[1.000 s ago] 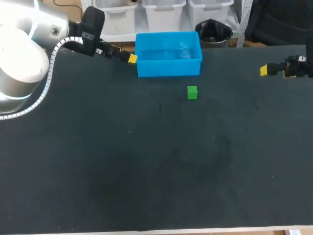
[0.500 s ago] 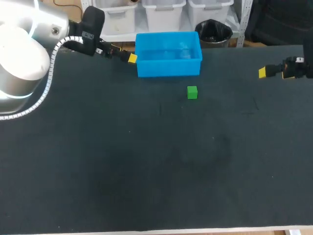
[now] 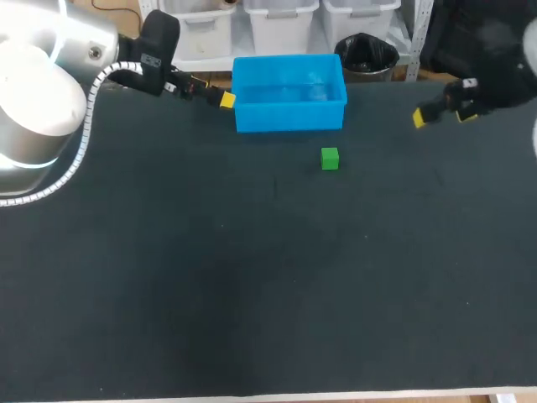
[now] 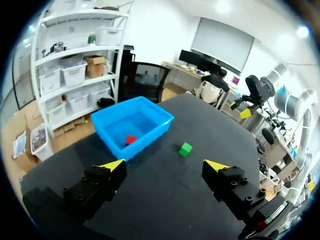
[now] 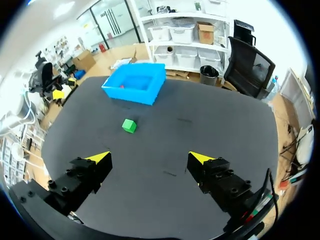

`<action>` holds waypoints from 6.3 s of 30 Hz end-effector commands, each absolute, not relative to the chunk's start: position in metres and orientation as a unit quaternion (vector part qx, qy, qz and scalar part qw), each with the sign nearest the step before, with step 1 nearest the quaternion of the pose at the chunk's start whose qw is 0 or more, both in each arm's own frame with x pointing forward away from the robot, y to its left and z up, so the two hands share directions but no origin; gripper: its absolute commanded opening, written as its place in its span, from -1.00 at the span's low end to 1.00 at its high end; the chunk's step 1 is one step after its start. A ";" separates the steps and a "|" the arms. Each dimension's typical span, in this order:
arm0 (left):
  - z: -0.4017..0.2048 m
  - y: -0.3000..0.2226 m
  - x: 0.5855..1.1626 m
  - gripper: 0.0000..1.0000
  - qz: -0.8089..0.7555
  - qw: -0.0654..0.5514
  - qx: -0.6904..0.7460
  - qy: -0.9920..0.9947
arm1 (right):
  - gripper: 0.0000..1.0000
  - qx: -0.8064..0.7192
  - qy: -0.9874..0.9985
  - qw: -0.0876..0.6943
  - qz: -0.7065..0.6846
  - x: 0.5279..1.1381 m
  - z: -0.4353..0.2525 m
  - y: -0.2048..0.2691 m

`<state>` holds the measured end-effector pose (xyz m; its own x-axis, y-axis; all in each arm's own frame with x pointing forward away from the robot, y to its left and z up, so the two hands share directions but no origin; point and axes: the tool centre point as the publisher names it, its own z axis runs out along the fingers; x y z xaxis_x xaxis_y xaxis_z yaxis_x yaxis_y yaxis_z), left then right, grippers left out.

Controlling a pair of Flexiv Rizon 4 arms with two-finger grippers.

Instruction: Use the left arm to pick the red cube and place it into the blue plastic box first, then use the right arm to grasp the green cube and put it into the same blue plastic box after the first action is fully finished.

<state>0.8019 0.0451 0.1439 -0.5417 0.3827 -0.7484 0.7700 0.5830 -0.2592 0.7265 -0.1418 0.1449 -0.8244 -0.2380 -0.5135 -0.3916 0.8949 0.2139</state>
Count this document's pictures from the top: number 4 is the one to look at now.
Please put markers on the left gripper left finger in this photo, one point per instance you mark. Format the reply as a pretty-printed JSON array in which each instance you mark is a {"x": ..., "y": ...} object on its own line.
[{"x": 97, "y": 185}]

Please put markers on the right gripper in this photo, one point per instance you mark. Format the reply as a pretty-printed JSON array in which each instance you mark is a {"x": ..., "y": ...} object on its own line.
[{"x": 255, "y": 91}]

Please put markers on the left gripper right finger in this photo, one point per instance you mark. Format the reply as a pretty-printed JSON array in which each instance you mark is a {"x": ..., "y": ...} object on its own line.
[{"x": 232, "y": 185}]

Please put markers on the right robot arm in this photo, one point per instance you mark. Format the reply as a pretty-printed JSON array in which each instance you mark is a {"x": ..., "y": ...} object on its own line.
[{"x": 292, "y": 105}]

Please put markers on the red cube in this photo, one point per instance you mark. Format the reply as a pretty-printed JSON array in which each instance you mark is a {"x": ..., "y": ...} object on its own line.
[{"x": 130, "y": 140}]

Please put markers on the green cube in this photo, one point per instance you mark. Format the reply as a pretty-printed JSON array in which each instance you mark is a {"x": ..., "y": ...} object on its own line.
[{"x": 185, "y": 149}]

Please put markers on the person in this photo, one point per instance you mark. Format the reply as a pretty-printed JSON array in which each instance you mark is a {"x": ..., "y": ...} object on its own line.
[{"x": 215, "y": 81}]

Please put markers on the blue plastic bin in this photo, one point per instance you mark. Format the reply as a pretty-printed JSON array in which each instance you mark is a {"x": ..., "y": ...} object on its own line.
[{"x": 132, "y": 127}]

